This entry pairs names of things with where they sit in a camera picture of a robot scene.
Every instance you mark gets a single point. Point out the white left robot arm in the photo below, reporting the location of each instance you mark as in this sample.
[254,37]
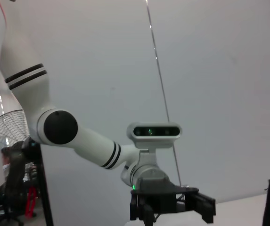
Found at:
[94,146]

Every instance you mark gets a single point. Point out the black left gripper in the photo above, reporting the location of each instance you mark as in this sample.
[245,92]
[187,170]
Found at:
[158,188]

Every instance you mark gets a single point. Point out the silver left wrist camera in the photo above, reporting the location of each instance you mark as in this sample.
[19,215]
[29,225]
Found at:
[153,131]

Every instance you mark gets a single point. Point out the red floor object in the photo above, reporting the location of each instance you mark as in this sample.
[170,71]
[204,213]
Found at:
[30,202]

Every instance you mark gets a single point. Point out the black partition post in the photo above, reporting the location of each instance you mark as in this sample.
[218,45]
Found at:
[45,188]

